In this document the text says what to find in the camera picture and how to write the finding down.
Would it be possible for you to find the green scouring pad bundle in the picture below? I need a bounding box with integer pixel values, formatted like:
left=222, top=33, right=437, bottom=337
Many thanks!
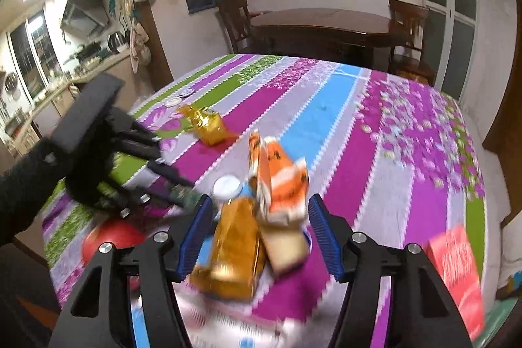
left=169, top=185, right=202, bottom=211

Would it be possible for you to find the orange white paper bundle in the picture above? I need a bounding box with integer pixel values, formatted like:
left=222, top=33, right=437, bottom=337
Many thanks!
left=248, top=129, right=310, bottom=228

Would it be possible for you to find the green lined trash bin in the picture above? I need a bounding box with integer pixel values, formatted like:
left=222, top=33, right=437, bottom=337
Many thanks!
left=472, top=297, right=518, bottom=347

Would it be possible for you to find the red round object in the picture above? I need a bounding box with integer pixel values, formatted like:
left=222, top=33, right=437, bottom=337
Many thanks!
left=81, top=218, right=146, bottom=265

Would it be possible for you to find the kitchen counter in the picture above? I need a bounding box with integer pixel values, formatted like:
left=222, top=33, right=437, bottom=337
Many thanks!
left=7, top=50, right=130, bottom=159

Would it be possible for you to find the white plastic lid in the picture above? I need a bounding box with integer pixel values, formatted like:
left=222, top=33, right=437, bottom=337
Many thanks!
left=212, top=174, right=242, bottom=201

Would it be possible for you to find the gold foil wrapper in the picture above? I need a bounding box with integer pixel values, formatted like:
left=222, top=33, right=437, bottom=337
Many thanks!
left=177, top=104, right=237, bottom=146

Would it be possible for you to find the red packet on table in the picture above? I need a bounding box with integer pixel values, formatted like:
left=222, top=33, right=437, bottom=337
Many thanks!
left=426, top=223, right=485, bottom=340

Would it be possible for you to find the golden brown snack bag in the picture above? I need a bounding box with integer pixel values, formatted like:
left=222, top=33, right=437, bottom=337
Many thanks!
left=189, top=196, right=266, bottom=302

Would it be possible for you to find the colourful striped tablecloth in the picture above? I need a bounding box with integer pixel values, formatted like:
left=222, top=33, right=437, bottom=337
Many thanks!
left=42, top=55, right=487, bottom=347

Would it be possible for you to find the kitchen range hood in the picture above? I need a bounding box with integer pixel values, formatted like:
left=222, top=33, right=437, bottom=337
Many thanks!
left=61, top=0, right=110, bottom=40

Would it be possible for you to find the yellow sponge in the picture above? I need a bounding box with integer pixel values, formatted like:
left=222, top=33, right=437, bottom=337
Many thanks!
left=260, top=226, right=309, bottom=277

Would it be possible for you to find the wooden chair at left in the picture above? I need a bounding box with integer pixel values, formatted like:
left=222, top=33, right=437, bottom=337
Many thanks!
left=217, top=0, right=258, bottom=54

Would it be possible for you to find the dark wooden dining table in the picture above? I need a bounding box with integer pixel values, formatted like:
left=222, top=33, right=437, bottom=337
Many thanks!
left=250, top=8, right=406, bottom=69

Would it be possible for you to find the wooden chair by glass door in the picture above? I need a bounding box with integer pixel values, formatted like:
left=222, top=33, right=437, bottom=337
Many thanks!
left=388, top=0, right=435, bottom=86

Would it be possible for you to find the white glass double door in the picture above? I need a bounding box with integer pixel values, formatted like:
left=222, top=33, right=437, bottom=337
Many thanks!
left=424, top=0, right=477, bottom=100

